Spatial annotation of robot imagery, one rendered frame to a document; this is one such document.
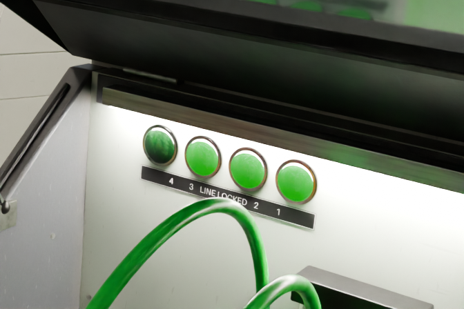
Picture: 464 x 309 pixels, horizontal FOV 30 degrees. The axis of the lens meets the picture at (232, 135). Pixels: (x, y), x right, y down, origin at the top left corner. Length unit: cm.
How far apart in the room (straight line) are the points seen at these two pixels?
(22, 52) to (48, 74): 15
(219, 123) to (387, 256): 23
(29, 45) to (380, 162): 281
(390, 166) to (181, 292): 34
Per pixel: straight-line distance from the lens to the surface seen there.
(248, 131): 93
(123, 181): 108
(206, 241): 103
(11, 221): 102
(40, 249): 108
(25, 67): 360
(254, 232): 82
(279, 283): 70
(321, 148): 89
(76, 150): 108
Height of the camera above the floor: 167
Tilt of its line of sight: 15 degrees down
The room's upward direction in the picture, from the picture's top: 6 degrees clockwise
